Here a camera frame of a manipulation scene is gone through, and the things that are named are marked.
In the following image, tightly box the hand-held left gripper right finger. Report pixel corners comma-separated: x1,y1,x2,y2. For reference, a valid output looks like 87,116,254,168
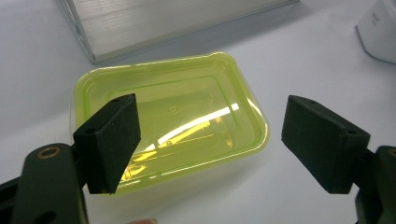
280,94,372,195

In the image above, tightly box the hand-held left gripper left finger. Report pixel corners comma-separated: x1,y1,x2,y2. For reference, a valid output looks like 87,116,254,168
72,92,142,195

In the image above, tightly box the green translucent plastic container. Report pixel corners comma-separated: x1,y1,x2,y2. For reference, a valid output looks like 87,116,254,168
73,51,271,196

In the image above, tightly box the white wire rack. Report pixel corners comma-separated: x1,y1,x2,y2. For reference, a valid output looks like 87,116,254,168
56,0,301,64

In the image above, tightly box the white plastic container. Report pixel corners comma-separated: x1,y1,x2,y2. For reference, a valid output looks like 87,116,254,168
356,0,396,65

